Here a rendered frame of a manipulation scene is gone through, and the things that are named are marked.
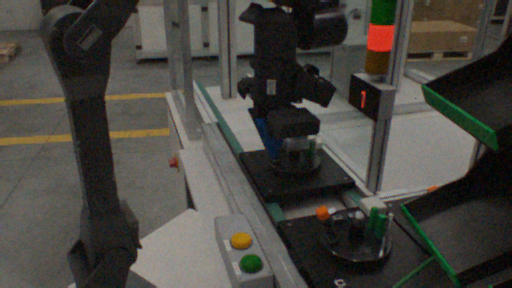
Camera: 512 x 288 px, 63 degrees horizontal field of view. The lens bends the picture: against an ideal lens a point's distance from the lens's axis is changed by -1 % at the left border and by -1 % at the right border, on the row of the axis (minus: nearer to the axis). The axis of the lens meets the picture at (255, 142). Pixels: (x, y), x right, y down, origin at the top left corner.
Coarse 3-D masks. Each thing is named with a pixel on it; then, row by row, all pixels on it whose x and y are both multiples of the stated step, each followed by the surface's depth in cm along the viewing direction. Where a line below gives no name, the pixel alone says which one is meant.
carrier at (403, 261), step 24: (312, 216) 93; (336, 216) 87; (360, 216) 80; (384, 216) 81; (288, 240) 86; (312, 240) 85; (336, 240) 81; (360, 240) 82; (384, 240) 78; (408, 240) 85; (312, 264) 79; (336, 264) 79; (360, 264) 77; (384, 264) 79; (408, 264) 79
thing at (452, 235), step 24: (480, 168) 53; (504, 168) 54; (432, 192) 54; (456, 192) 55; (480, 192) 53; (504, 192) 51; (408, 216) 52; (432, 216) 53; (456, 216) 52; (480, 216) 50; (504, 216) 49; (432, 240) 50; (456, 240) 49; (480, 240) 47; (504, 240) 46; (456, 264) 46; (480, 264) 43; (504, 264) 43
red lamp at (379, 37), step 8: (368, 32) 88; (376, 32) 86; (384, 32) 85; (392, 32) 86; (368, 40) 88; (376, 40) 86; (384, 40) 86; (368, 48) 88; (376, 48) 87; (384, 48) 86
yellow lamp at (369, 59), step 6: (366, 54) 89; (372, 54) 88; (378, 54) 87; (384, 54) 87; (390, 54) 89; (366, 60) 90; (372, 60) 88; (378, 60) 88; (384, 60) 88; (366, 66) 90; (372, 66) 89; (378, 66) 88; (384, 66) 88; (372, 72) 89; (378, 72) 89; (384, 72) 89
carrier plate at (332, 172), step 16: (240, 160) 120; (256, 160) 116; (320, 160) 116; (256, 176) 108; (272, 176) 108; (320, 176) 108; (336, 176) 108; (272, 192) 102; (288, 192) 102; (304, 192) 103; (320, 192) 104
